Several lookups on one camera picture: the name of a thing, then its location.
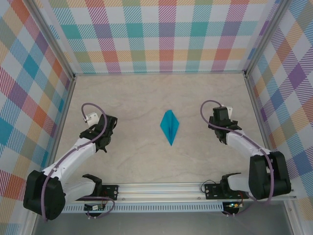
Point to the blue square paper sheet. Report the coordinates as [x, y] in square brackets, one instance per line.
[170, 124]

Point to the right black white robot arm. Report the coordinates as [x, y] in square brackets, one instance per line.
[266, 176]

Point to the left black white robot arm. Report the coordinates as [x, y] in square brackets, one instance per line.
[44, 191]

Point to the grey metal panel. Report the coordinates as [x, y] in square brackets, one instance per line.
[159, 224]

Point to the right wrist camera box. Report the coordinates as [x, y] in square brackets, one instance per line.
[229, 110]

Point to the aluminium side rail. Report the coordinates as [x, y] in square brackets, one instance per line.
[60, 129]
[261, 127]

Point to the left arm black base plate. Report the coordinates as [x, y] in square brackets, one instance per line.
[112, 192]

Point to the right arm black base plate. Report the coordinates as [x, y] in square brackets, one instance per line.
[211, 192]

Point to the aluminium frame cross bar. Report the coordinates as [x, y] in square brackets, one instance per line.
[159, 72]

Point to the aluminium mounting rail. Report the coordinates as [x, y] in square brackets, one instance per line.
[159, 192]

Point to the aluminium frame post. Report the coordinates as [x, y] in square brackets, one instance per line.
[52, 39]
[265, 36]

